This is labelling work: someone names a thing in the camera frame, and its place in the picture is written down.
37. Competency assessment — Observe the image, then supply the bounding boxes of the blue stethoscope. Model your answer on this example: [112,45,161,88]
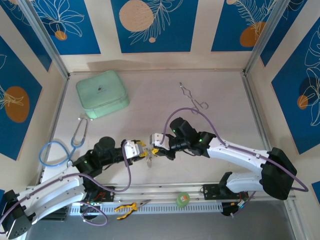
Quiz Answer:
[38,115,95,174]

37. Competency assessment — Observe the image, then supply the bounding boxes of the mint green zip case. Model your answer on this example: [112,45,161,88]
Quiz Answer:
[75,69,131,120]

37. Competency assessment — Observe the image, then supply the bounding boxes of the green tape roll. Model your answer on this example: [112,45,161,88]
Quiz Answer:
[176,191,191,208]

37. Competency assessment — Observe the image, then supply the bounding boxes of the yellow black pliers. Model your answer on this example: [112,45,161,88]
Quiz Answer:
[114,199,152,221]

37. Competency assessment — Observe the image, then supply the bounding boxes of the black ribbed block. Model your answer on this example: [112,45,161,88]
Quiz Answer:
[42,209,69,222]

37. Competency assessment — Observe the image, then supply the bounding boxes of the blue panel beige circle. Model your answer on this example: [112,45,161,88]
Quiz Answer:
[111,0,200,54]

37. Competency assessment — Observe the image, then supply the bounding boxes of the blue panel large orange oval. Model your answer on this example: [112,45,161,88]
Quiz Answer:
[0,34,43,161]

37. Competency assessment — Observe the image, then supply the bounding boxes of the blue panel white flower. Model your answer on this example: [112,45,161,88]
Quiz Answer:
[29,0,102,56]

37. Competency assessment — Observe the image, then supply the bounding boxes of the blue panel dark circle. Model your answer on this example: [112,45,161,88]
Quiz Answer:
[271,23,320,156]

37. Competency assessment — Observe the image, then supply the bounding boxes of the blue panel orange circle fern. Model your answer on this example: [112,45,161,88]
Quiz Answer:
[211,0,292,53]

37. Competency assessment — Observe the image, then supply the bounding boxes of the blue panel leaf lines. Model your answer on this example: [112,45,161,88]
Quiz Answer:
[259,0,320,68]
[0,0,53,73]

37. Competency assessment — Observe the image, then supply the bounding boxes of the aluminium front rail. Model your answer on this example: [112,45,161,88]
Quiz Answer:
[26,181,297,202]

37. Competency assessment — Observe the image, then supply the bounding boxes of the metal wire clamp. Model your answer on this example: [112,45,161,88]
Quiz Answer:
[178,81,210,115]

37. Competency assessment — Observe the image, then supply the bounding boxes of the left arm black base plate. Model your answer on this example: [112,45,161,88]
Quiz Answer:
[86,186,116,202]

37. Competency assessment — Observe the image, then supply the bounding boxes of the white slotted cable duct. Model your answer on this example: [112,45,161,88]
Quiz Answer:
[69,201,224,215]

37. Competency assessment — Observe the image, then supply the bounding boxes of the aluminium side rail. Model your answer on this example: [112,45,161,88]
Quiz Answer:
[241,71,282,182]
[37,74,70,187]

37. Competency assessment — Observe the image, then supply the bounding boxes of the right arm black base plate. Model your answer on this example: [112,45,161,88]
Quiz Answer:
[201,184,223,201]

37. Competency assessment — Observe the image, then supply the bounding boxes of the aluminium corner post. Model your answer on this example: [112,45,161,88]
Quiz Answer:
[243,0,293,76]
[18,0,71,80]

